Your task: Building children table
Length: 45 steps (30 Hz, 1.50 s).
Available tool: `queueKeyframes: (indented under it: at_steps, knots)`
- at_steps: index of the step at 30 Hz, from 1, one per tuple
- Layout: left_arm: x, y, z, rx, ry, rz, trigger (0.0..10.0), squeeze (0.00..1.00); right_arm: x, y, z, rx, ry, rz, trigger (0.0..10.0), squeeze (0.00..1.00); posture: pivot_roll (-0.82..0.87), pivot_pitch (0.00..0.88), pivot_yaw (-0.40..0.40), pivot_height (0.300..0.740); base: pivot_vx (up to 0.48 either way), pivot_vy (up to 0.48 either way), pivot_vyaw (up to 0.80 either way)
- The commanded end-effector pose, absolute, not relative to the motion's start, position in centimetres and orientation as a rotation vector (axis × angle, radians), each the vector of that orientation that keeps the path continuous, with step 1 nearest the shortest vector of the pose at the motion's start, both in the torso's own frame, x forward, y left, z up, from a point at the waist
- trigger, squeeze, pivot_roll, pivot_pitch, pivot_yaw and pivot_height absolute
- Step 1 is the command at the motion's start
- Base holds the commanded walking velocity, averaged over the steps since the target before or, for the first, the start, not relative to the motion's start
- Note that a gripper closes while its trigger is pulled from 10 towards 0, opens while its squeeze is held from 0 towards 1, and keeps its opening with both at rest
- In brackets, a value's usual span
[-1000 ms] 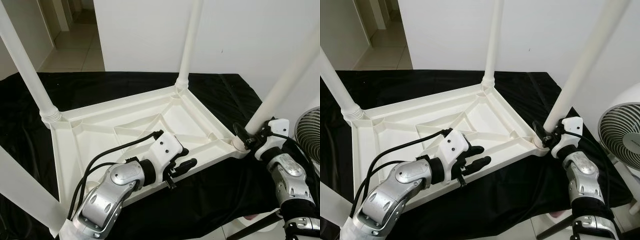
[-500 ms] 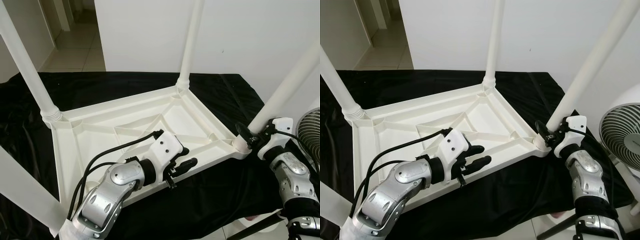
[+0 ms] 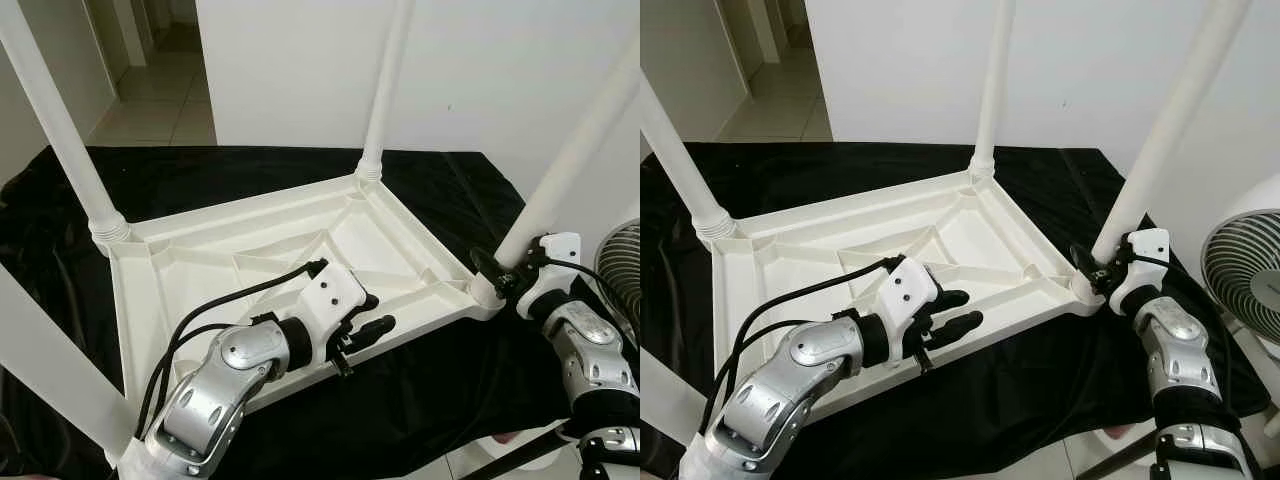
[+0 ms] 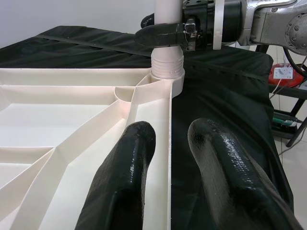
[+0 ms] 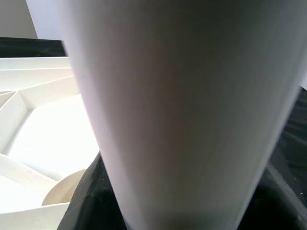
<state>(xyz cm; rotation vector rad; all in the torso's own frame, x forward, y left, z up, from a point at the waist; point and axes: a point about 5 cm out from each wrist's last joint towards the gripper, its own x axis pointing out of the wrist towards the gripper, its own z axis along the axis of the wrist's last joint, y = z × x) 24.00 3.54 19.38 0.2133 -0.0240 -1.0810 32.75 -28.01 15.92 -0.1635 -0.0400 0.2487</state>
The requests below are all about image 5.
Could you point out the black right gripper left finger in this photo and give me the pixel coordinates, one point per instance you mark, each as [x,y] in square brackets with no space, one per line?
[96,203]

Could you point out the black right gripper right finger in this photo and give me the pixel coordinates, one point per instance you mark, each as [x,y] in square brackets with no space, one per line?
[275,208]

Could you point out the white plastic children table top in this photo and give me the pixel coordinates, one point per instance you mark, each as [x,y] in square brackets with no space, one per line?
[36,119]

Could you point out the white plastic table leg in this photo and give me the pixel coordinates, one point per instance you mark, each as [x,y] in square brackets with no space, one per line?
[180,95]

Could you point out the black tablecloth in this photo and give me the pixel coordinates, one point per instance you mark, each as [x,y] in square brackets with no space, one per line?
[24,48]

